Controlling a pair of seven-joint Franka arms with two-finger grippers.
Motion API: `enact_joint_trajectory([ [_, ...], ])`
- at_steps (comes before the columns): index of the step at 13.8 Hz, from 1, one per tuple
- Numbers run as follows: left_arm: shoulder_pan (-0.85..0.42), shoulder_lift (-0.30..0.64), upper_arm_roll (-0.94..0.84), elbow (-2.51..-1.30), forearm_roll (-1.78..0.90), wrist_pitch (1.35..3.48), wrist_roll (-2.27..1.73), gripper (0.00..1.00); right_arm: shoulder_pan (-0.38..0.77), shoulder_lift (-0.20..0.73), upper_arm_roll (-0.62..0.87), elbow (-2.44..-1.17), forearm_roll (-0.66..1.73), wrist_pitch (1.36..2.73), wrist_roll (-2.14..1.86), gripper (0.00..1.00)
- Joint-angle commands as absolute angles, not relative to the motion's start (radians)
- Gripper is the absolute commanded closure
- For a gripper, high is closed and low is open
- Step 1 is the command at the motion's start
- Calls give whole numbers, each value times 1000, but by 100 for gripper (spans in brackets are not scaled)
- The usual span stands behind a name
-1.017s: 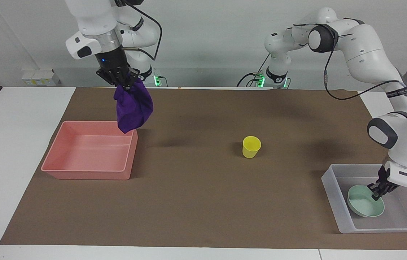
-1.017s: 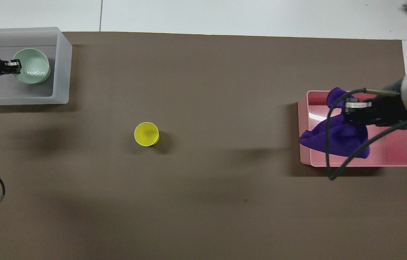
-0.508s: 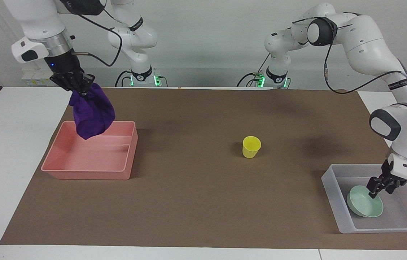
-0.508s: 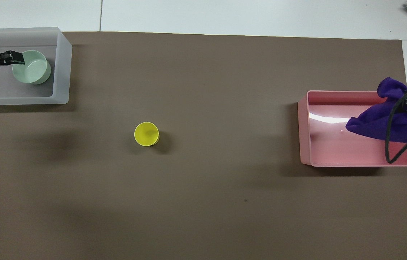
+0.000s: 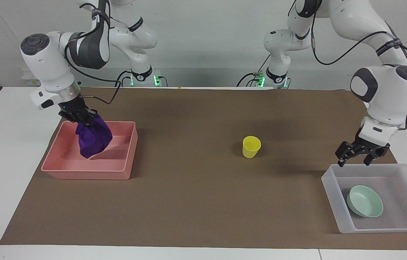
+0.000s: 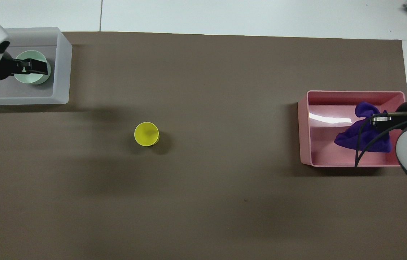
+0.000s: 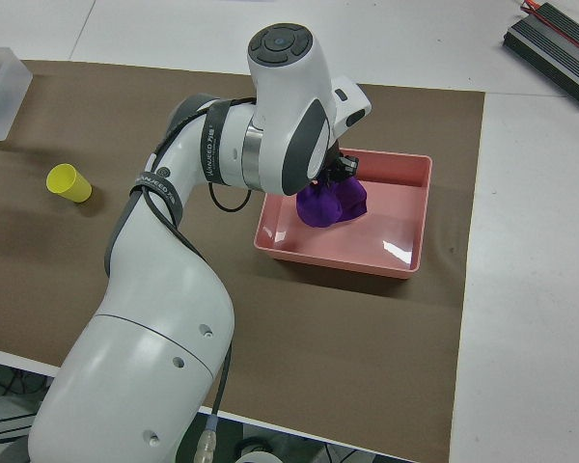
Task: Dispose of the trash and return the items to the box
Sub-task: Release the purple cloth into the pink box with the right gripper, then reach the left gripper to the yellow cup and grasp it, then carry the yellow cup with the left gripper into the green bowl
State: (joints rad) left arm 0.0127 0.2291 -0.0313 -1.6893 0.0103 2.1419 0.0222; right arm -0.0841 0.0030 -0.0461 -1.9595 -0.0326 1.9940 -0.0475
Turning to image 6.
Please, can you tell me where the translucent white plastic bin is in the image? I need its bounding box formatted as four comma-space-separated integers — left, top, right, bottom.
0, 27, 73, 106

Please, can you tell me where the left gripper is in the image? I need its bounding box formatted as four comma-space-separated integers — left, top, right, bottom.
0, 52, 27, 81

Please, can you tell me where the pink plastic bin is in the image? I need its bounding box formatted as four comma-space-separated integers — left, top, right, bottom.
298, 90, 406, 168

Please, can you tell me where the purple cloth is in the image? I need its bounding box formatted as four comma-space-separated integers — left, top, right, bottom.
334, 101, 393, 153

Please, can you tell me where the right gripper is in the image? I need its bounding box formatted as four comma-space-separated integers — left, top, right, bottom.
391, 101, 407, 125

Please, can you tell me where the black cable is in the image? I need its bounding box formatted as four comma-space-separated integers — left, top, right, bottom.
354, 113, 407, 168

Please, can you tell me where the yellow cup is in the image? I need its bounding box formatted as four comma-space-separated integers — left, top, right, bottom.
134, 122, 160, 147

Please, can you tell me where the mint green cup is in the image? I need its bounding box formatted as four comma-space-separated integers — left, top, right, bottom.
14, 50, 52, 85

